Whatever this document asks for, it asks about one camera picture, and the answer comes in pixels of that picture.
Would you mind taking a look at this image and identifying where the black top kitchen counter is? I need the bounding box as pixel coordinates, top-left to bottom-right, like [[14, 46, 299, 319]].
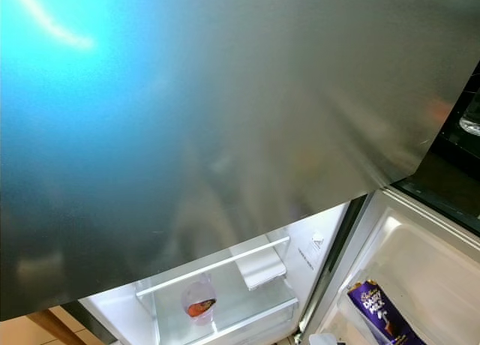
[[394, 56, 480, 237]]

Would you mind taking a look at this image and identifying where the white printed fridge sticker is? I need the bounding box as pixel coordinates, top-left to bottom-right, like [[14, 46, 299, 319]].
[[296, 229, 327, 267]]

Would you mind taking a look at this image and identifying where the white plastic fridge tray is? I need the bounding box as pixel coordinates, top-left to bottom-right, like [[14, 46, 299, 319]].
[[232, 244, 287, 291]]

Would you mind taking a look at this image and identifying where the orange carrot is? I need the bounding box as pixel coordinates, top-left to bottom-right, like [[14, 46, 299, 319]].
[[184, 300, 217, 317]]

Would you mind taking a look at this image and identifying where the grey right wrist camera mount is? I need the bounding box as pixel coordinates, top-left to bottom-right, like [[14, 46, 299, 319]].
[[307, 334, 338, 345]]

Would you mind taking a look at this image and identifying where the purple chocolate bar pack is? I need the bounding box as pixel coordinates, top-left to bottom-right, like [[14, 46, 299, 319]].
[[346, 279, 427, 345]]

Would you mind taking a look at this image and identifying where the silver fridge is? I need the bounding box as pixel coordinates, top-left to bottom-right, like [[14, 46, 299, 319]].
[[0, 0, 480, 345]]

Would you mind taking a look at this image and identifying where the pink translucent measuring cup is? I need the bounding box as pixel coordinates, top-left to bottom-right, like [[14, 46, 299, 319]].
[[181, 280, 218, 328]]

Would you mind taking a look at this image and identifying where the glass fridge shelf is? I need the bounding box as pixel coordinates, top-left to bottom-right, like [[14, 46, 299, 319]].
[[135, 236, 292, 299], [150, 281, 301, 345]]

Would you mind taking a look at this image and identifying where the clear plastic bottle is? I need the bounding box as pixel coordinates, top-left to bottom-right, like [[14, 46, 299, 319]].
[[460, 90, 480, 136]]

